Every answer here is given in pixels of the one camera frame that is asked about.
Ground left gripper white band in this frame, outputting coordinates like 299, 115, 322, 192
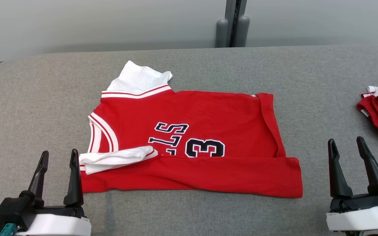
17, 149, 92, 236

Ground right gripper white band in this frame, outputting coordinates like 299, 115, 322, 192
326, 136, 378, 235

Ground red basketball jersey white sleeves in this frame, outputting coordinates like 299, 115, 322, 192
78, 60, 304, 199

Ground grey partition post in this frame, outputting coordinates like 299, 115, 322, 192
215, 0, 250, 48

